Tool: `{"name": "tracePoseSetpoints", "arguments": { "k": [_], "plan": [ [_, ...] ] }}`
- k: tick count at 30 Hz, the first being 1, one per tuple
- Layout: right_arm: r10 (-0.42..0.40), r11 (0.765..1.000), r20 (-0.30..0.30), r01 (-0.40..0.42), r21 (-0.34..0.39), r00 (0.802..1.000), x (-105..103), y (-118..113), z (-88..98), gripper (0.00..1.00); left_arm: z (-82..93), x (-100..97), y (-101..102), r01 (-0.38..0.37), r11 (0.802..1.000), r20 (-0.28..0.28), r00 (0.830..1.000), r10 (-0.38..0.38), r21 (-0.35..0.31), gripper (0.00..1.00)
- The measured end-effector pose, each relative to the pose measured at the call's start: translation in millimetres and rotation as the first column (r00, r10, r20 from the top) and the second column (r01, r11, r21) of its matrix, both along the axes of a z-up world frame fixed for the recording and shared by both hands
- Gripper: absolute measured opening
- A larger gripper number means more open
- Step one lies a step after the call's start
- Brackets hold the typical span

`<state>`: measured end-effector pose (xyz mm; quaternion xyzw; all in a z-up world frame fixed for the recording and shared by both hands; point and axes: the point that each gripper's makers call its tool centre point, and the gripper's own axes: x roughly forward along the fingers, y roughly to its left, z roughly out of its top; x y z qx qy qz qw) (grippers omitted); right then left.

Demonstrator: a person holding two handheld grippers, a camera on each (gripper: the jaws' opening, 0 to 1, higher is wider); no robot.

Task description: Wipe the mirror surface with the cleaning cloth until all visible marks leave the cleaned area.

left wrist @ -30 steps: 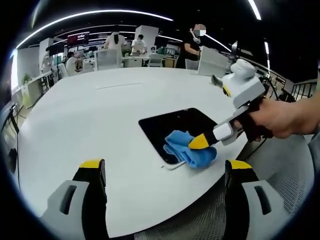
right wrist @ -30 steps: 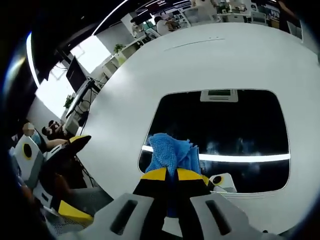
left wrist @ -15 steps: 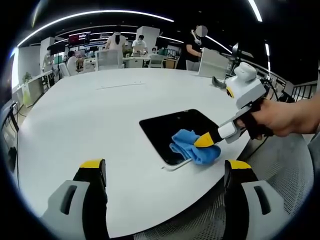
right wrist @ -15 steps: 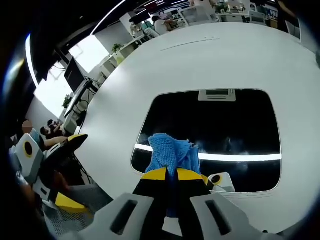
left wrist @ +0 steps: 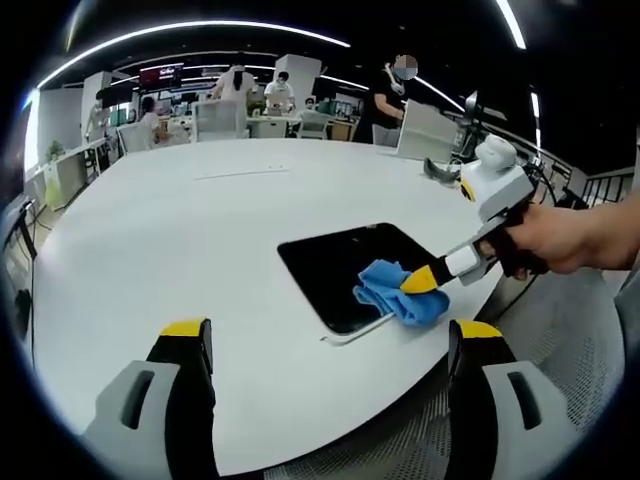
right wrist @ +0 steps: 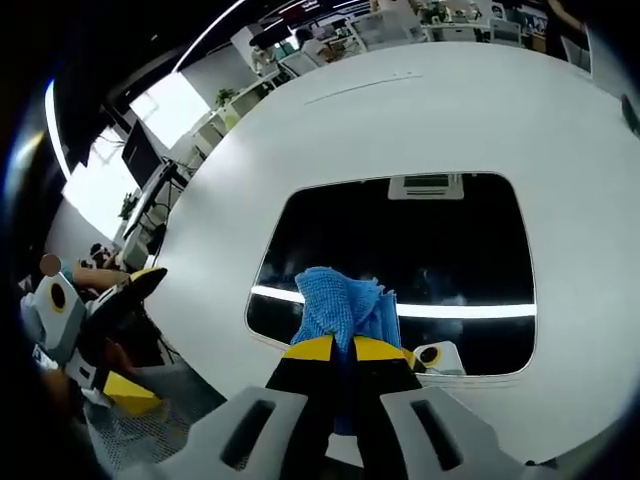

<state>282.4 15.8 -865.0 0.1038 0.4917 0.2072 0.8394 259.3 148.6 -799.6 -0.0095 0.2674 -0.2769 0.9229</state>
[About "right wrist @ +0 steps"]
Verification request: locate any blue cleaning cloth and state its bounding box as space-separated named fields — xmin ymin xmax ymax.
xmin=290 ymin=266 xmax=403 ymax=437

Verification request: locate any dark rounded-corner mirror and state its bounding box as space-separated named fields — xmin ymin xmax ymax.
xmin=244 ymin=171 xmax=539 ymax=392

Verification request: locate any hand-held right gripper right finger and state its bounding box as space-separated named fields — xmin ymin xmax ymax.
xmin=349 ymin=335 xmax=566 ymax=480

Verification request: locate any black curved headset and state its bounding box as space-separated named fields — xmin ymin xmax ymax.
xmin=619 ymin=93 xmax=640 ymax=137

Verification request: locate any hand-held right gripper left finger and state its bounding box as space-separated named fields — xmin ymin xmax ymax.
xmin=154 ymin=334 xmax=337 ymax=480

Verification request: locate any white office chair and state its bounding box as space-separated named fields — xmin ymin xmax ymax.
xmin=277 ymin=52 xmax=319 ymax=77
xmin=349 ymin=12 xmax=402 ymax=52

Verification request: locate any black monitor screen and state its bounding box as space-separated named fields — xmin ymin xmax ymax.
xmin=121 ymin=119 xmax=164 ymax=187

